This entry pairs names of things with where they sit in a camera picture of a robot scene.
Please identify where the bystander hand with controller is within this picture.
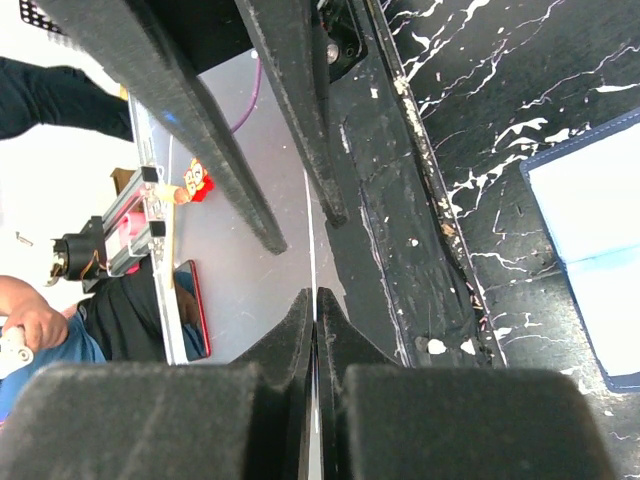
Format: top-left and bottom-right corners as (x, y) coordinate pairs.
(1, 275), (68, 353)

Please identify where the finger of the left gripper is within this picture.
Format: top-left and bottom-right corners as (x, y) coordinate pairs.
(236, 1), (348, 228)
(38, 0), (287, 255)

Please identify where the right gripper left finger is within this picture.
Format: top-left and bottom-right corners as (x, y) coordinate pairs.
(1, 289), (313, 479)

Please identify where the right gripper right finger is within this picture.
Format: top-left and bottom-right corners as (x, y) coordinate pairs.
(316, 288), (615, 479)

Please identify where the red smartphone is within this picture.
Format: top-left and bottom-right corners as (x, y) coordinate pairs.
(173, 260), (212, 362)

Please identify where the red cartoon figurine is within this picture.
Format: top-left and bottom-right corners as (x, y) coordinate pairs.
(183, 158), (215, 203)

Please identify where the blue leather card holder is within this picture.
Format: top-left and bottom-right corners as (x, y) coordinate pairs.
(520, 110), (639, 393)

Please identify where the white VIP credit card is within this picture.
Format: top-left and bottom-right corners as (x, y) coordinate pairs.
(304, 172), (322, 479)

